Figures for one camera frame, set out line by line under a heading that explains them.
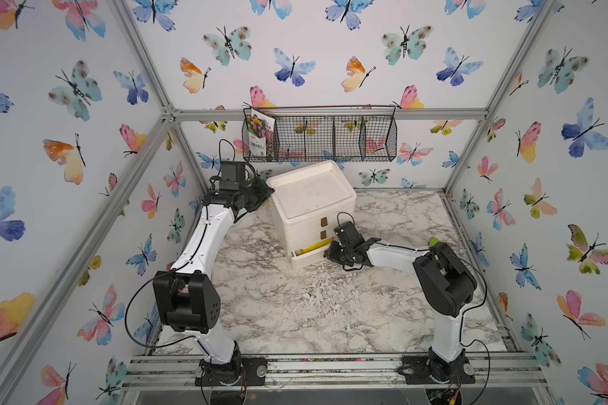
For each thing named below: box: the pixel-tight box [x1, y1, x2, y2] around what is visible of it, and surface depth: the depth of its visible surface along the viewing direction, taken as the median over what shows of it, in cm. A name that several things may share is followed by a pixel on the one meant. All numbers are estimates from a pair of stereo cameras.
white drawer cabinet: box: [266, 160, 358, 270], surface depth 89 cm
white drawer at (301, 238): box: [285, 226, 336, 253], surface depth 89 cm
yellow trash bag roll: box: [294, 237, 335, 256], surface depth 95 cm
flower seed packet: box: [246, 108, 276, 157], surface depth 91 cm
